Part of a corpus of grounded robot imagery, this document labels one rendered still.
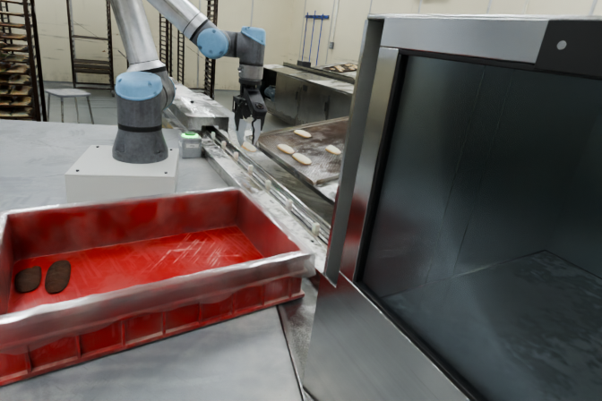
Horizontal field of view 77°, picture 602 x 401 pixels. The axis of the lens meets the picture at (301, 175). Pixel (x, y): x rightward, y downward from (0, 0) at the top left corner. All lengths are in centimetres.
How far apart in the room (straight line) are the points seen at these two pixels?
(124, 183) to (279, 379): 65
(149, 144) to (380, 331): 87
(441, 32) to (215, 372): 51
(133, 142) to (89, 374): 66
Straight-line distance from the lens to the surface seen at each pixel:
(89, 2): 812
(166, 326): 65
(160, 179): 104
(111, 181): 106
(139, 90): 110
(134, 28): 125
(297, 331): 67
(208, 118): 167
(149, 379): 61
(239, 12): 864
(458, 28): 31
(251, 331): 67
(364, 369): 45
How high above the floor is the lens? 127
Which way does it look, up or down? 20 degrees down
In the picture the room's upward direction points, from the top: 7 degrees clockwise
